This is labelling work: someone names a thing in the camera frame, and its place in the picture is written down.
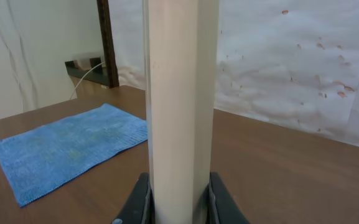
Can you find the brown wooden post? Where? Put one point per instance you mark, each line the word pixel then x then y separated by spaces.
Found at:
pixel 108 43

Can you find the black bracket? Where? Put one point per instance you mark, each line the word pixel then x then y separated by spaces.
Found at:
pixel 87 74

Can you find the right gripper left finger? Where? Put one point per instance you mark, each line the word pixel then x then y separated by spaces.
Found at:
pixel 137 205

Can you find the blue cloth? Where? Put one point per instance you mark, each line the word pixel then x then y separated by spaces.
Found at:
pixel 70 146

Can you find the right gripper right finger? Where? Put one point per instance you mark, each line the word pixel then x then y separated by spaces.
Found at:
pixel 224 208

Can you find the white pipette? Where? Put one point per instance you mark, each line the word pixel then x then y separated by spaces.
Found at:
pixel 179 109

